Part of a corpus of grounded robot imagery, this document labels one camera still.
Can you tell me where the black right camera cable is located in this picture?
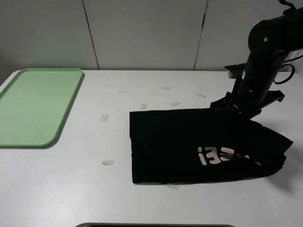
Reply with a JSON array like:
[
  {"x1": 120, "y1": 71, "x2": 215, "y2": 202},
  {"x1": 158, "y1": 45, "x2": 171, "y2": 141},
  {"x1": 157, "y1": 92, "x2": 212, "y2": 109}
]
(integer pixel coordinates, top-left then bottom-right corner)
[{"x1": 274, "y1": 0, "x2": 303, "y2": 85}]

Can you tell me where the black short sleeve t-shirt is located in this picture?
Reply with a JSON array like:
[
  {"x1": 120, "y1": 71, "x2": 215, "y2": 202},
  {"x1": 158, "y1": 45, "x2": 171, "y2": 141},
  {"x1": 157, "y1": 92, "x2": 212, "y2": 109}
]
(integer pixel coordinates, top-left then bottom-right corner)
[{"x1": 129, "y1": 109, "x2": 292, "y2": 184}]

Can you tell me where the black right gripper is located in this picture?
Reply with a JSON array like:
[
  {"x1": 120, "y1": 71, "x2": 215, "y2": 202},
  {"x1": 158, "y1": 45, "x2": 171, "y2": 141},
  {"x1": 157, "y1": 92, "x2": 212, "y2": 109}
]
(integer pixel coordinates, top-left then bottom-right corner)
[{"x1": 210, "y1": 90, "x2": 285, "y2": 119}]

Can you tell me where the clear tape piece bottom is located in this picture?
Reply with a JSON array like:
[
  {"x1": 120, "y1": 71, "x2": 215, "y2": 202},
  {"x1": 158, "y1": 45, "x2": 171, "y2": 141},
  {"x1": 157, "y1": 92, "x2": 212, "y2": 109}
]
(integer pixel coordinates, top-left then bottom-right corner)
[{"x1": 166, "y1": 183, "x2": 179, "y2": 190}]

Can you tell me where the clear tape piece centre left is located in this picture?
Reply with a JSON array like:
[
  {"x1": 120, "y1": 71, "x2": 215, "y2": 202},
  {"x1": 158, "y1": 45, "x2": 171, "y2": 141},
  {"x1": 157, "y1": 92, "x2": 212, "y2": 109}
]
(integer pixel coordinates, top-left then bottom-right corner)
[{"x1": 140, "y1": 104, "x2": 147, "y2": 111}]

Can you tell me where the light green plastic tray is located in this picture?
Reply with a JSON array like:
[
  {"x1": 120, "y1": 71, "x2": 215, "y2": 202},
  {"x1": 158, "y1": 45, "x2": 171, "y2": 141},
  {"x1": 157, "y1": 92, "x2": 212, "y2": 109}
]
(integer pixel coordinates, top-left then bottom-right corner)
[{"x1": 0, "y1": 69, "x2": 85, "y2": 149}]

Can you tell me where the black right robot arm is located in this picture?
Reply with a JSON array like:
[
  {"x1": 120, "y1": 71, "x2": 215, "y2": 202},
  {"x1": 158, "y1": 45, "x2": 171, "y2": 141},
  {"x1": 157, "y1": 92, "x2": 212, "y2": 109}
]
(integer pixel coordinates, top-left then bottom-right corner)
[{"x1": 210, "y1": 5, "x2": 303, "y2": 118}]

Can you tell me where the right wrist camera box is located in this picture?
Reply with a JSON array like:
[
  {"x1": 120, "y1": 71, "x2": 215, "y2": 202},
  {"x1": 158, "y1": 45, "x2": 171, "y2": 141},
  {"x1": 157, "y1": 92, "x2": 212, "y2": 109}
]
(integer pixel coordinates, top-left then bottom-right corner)
[{"x1": 224, "y1": 63, "x2": 246, "y2": 79}]

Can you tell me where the clear tape piece far left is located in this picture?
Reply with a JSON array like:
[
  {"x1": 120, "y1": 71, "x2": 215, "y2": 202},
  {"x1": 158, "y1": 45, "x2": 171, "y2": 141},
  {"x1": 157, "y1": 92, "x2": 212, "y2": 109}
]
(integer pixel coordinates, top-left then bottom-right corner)
[{"x1": 100, "y1": 114, "x2": 109, "y2": 122}]

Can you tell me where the clear tape piece lower left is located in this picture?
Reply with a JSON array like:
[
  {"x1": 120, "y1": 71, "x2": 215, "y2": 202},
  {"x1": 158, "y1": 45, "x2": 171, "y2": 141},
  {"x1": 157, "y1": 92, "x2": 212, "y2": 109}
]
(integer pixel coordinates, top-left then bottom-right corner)
[{"x1": 102, "y1": 160, "x2": 114, "y2": 166}]

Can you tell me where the clear tape piece centre right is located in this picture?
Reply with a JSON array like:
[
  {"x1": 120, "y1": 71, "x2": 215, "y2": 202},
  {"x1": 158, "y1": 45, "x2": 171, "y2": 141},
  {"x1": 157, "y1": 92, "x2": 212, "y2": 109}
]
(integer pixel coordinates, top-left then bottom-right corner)
[{"x1": 171, "y1": 102, "x2": 180, "y2": 106}]

